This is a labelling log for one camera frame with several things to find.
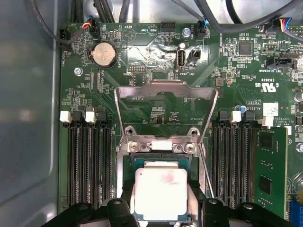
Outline wire locking lever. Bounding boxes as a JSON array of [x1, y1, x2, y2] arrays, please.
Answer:
[[198, 141, 216, 199]]

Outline round coin battery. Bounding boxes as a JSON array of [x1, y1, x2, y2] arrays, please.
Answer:
[[91, 41, 118, 69]]

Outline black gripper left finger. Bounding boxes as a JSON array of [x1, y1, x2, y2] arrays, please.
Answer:
[[55, 181, 140, 227]]

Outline green motherboard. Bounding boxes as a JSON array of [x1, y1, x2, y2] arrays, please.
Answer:
[[58, 22, 303, 227]]

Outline silver topped CPU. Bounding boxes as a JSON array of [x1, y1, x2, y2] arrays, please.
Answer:
[[131, 157, 191, 224]]

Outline grey fan cable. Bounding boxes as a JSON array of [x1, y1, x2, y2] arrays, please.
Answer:
[[193, 0, 210, 35], [29, 0, 71, 48]]

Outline black cable bundle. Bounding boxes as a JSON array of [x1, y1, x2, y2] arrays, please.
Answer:
[[71, 0, 116, 23]]

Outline RAM slot black latches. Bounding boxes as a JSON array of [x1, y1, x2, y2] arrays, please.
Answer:
[[239, 111, 256, 204], [96, 107, 114, 210], [71, 111, 90, 210], [216, 111, 228, 204]]

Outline green RAM stick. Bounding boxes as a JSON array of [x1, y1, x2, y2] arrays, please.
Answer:
[[257, 126, 288, 218]]

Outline internal USB port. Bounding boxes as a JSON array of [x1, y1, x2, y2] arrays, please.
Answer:
[[176, 48, 187, 71]]

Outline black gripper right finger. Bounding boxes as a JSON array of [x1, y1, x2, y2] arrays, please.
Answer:
[[188, 181, 298, 227]]

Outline open black PC case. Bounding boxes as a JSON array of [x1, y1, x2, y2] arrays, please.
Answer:
[[0, 0, 303, 227]]

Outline metal socket cover frame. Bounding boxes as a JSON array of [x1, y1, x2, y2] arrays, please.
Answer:
[[113, 79, 220, 145]]

